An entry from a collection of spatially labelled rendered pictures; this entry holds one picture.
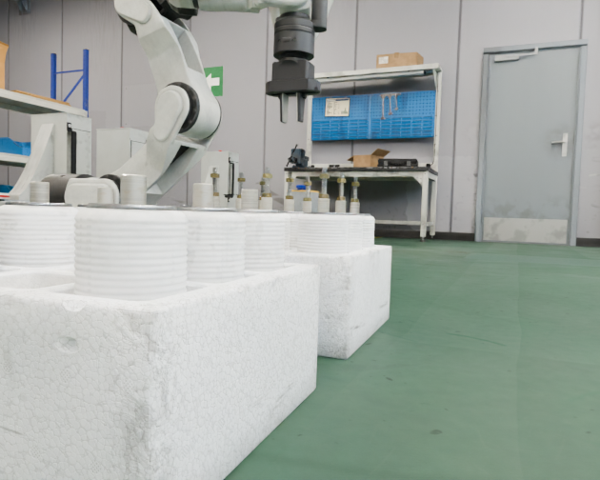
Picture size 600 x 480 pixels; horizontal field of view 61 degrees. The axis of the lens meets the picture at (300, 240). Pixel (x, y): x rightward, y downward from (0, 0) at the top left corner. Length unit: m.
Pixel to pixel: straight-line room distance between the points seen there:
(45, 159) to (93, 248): 2.94
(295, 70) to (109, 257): 0.78
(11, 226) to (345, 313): 0.52
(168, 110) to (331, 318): 0.82
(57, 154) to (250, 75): 4.14
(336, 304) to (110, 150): 3.09
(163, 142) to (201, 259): 0.99
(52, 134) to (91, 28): 5.65
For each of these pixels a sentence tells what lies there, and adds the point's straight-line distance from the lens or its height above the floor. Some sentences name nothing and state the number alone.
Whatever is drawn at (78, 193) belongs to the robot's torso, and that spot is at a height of 0.29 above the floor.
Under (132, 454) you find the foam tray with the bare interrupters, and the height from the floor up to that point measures 0.07.
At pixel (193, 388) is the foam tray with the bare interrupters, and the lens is 0.44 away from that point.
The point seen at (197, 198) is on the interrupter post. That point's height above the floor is 0.26.
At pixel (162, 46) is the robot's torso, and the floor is 0.71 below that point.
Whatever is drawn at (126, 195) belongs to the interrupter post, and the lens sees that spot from 0.47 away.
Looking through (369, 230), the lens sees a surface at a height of 0.22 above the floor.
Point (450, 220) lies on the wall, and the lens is 6.07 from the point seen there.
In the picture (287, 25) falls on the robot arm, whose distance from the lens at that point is 1.15.
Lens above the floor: 0.25
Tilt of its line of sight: 3 degrees down
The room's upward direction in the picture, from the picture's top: 2 degrees clockwise
